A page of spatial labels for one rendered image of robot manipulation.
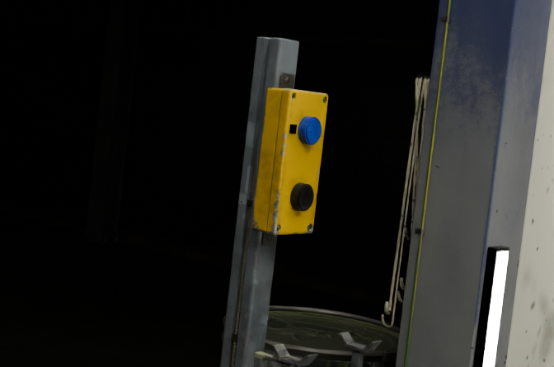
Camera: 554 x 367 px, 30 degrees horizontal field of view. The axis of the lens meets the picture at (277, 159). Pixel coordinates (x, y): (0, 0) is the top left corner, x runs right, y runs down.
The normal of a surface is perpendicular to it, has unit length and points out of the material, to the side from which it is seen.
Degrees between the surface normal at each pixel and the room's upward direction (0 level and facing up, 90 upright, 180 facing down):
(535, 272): 90
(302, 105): 90
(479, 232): 90
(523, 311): 90
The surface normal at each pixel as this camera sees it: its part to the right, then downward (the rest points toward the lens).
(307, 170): 0.78, 0.12
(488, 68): -0.61, -0.03
